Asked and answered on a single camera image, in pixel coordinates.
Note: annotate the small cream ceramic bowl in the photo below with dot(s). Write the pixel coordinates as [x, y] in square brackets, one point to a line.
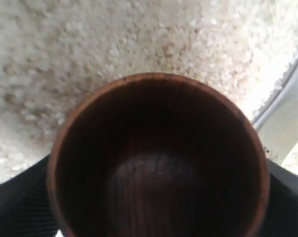
[279, 133]

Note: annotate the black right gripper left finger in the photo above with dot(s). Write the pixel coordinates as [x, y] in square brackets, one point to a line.
[24, 206]

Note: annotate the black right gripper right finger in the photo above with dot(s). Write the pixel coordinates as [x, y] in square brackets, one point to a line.
[281, 219]

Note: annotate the large steel rice plate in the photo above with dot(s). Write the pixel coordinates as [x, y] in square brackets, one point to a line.
[55, 52]

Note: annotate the brown wooden cup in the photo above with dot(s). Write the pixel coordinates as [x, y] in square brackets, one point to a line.
[158, 155]

